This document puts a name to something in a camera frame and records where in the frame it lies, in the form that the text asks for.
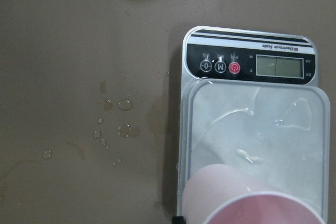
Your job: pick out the pink plastic cup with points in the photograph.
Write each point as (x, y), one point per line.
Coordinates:
(219, 193)

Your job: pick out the digital kitchen scale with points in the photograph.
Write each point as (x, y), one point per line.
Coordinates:
(251, 100)

